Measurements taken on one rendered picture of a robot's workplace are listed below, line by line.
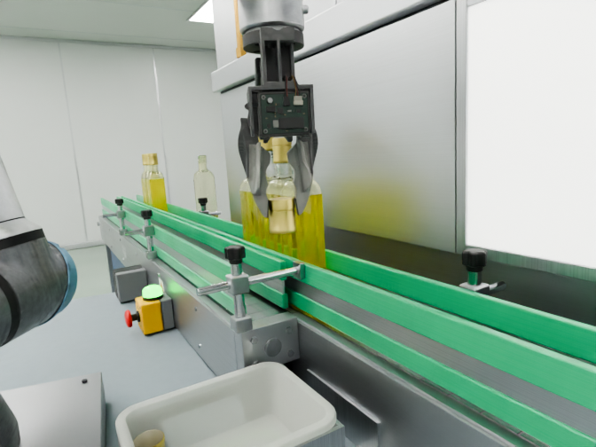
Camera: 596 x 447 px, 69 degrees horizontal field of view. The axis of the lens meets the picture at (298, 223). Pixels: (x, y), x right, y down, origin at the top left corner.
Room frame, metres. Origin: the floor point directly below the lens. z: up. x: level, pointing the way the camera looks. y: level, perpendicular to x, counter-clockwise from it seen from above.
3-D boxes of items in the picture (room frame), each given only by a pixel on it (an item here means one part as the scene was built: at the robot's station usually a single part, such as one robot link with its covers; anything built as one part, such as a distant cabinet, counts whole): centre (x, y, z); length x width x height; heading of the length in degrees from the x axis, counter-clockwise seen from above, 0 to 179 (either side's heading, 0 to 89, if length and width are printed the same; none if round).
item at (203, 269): (1.39, 0.53, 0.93); 1.75 x 0.01 x 0.08; 30
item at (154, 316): (0.95, 0.34, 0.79); 0.07 x 0.07 x 0.07; 30
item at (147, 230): (1.10, 0.41, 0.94); 0.07 x 0.04 x 0.13; 120
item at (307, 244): (0.72, -0.01, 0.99); 0.06 x 0.06 x 0.21; 29
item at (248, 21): (0.53, 0.01, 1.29); 0.08 x 0.08 x 0.05
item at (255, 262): (1.43, 0.47, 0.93); 1.75 x 0.01 x 0.08; 30
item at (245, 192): (0.87, 0.08, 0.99); 0.06 x 0.06 x 0.21; 30
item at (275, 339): (0.62, 0.06, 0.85); 0.09 x 0.04 x 0.07; 120
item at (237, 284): (0.61, 0.07, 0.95); 0.17 x 0.03 x 0.12; 120
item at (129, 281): (1.19, 0.49, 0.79); 0.08 x 0.08 x 0.08; 30
